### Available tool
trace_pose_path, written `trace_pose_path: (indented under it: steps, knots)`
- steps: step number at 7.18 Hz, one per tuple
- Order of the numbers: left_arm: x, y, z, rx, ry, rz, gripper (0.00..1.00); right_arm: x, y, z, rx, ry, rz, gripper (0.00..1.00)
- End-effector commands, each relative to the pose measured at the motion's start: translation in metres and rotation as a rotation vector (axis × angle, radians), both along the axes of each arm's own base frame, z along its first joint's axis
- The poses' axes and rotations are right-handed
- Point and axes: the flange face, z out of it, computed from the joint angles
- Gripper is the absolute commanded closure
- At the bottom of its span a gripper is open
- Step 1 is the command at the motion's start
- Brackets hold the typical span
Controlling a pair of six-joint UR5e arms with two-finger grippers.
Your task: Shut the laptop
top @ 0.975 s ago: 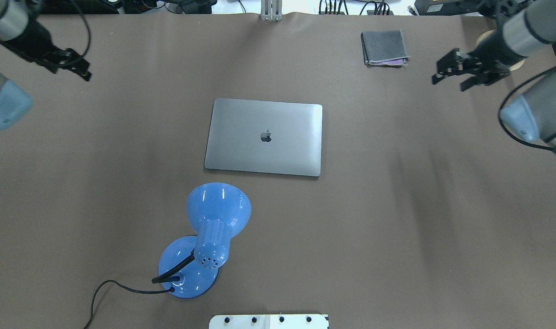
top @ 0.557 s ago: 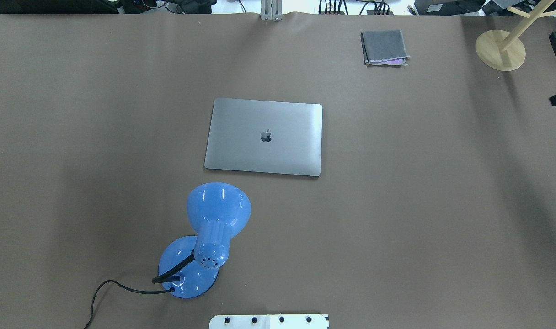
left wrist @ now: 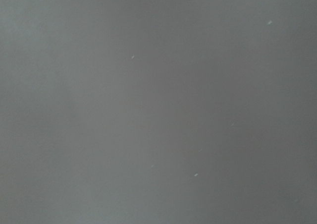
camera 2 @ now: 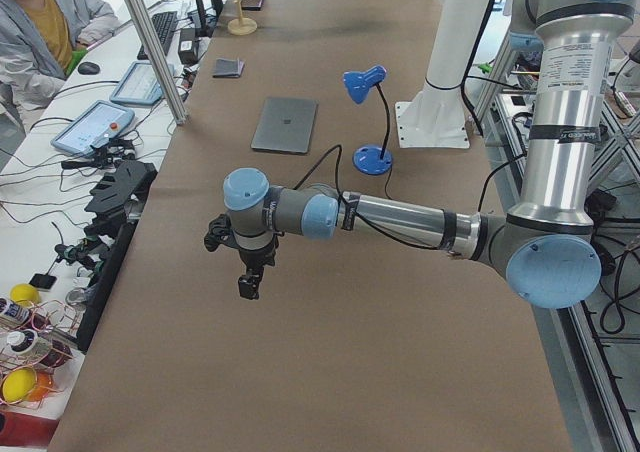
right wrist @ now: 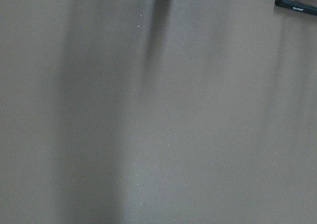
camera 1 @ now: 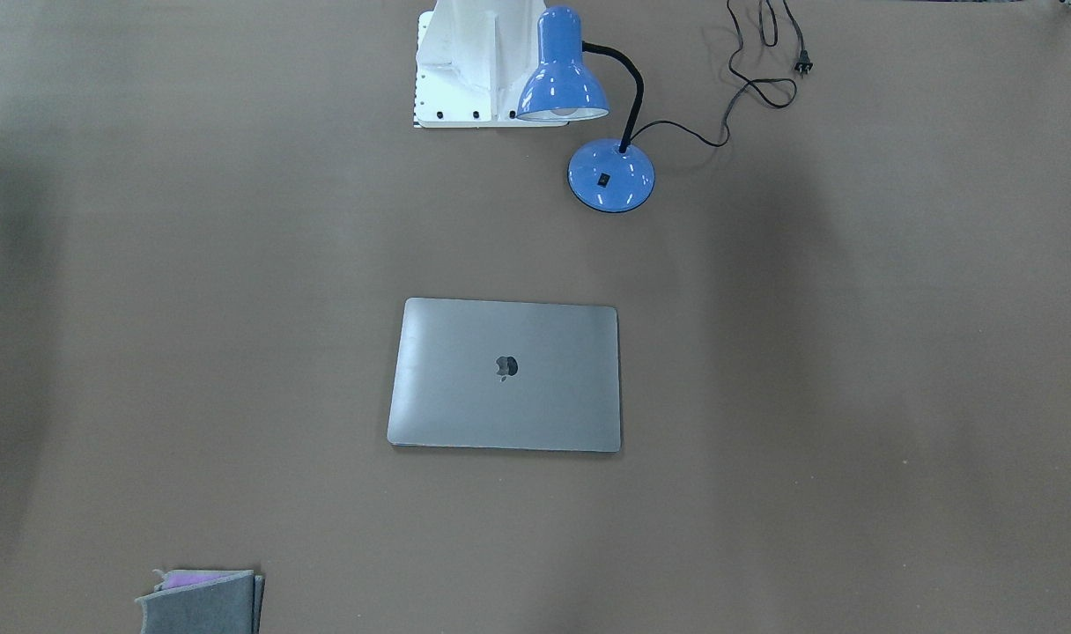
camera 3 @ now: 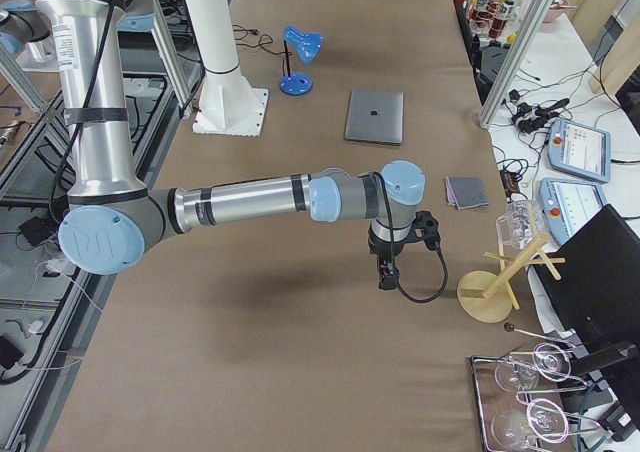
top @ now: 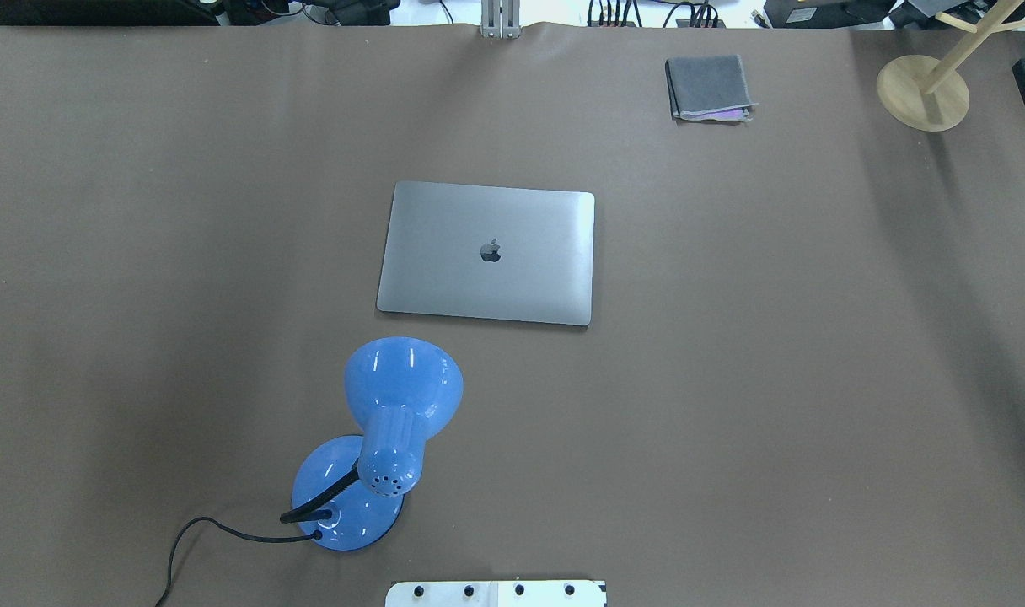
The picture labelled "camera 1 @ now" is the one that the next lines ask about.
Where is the grey laptop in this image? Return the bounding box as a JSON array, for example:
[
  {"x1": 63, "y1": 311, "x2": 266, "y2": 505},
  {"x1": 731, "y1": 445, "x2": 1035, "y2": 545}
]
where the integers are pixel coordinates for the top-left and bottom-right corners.
[{"x1": 387, "y1": 298, "x2": 623, "y2": 453}]

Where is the blue desk lamp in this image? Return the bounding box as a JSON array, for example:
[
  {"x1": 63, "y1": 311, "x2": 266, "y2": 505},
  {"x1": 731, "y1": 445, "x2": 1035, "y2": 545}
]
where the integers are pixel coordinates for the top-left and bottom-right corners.
[{"x1": 515, "y1": 5, "x2": 655, "y2": 214}]

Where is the grey folded cloth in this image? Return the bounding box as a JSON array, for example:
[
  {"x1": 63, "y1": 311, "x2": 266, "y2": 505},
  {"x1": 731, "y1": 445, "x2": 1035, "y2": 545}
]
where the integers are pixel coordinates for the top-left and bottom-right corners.
[{"x1": 136, "y1": 569, "x2": 263, "y2": 633}]

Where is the black lamp power cable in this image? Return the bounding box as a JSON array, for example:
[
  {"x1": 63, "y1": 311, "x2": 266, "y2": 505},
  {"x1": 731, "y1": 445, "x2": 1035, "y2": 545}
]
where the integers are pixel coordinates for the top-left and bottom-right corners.
[{"x1": 628, "y1": 0, "x2": 816, "y2": 149}]

